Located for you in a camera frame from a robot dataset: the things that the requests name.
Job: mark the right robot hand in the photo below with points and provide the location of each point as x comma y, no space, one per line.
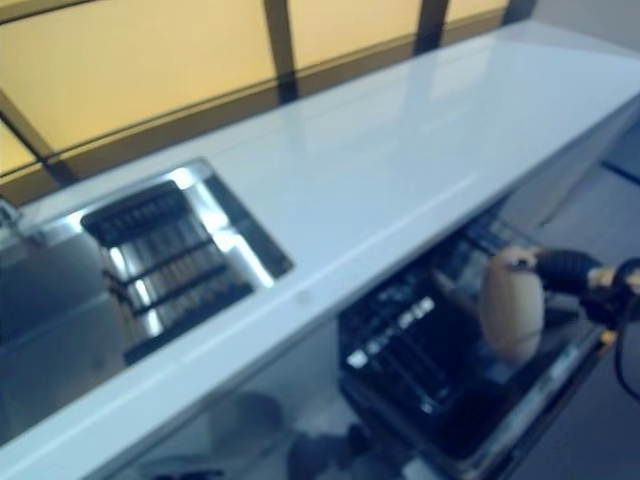
567,272

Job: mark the chrome pull-down faucet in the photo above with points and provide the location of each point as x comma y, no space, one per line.
7,215

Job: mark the stainless steel kitchen sink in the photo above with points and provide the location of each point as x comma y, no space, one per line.
50,310

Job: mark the large dishwasher plate rack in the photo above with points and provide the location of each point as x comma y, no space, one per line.
400,350

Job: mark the black dish drying rack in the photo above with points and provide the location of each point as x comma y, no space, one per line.
165,260

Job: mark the beige deep ceramic plate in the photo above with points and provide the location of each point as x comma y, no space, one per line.
510,310

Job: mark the white glossy cabinet door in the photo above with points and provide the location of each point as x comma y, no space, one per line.
300,380

